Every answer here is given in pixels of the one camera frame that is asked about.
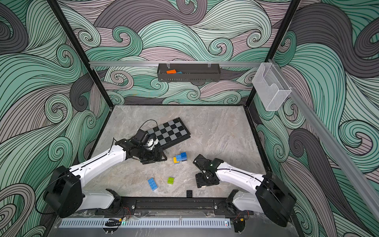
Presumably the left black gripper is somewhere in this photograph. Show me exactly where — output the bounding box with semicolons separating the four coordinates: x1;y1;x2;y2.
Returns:
137;146;168;164

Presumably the black square brick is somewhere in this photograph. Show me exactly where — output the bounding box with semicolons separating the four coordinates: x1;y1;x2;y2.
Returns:
186;190;193;198

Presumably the dark blue square brick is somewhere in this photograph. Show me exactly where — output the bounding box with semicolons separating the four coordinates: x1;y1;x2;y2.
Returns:
180;152;187;162

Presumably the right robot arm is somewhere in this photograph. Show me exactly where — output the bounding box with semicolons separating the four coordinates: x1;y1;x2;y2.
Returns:
193;155;297;227

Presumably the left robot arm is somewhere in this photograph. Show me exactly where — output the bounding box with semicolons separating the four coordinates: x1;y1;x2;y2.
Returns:
42;129;167;218

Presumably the lime green square brick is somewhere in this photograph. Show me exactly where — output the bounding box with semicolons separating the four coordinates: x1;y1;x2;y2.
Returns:
167;177;175;185

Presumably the black grey chessboard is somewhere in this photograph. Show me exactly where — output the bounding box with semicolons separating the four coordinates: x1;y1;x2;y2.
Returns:
148;118;190;150

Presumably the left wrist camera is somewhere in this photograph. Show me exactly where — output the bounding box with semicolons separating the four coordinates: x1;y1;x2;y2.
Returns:
136;129;159;150

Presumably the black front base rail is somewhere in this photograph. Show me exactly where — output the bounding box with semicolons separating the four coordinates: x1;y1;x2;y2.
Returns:
57;197;297;217

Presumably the black wall tray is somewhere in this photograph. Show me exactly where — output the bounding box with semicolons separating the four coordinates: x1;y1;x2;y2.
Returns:
157;64;221;83

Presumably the aluminium rail back wall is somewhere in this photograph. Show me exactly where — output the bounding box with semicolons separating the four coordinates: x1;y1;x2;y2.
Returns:
89;60;261;68

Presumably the aluminium rail wall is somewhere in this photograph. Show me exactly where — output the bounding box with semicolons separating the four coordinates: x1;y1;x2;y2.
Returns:
268;59;379;220
89;60;261;68

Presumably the white slotted cable duct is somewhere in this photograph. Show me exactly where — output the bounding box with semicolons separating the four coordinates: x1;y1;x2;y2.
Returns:
59;217;232;229

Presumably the clear plastic wall bin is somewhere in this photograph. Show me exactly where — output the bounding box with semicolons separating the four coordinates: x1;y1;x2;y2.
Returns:
252;63;292;111

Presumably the aluminium rail right wall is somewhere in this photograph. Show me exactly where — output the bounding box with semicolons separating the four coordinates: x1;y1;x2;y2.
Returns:
268;59;379;220

